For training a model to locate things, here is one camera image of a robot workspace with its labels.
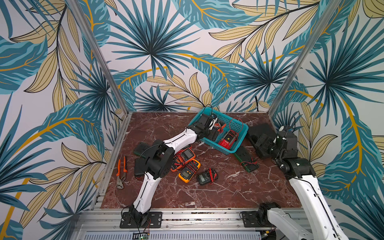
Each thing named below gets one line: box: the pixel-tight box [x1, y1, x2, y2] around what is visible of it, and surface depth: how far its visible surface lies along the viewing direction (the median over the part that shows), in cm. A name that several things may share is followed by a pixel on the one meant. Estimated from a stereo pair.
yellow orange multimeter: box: [178, 159, 201, 184], surface depth 87 cm
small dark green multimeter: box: [197, 168, 219, 185], surface depth 85 cm
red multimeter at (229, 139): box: [218, 130, 240, 150], surface depth 100 cm
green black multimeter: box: [233, 145, 259, 173], surface depth 92 cm
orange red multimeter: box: [170, 147, 196, 173], surface depth 92 cm
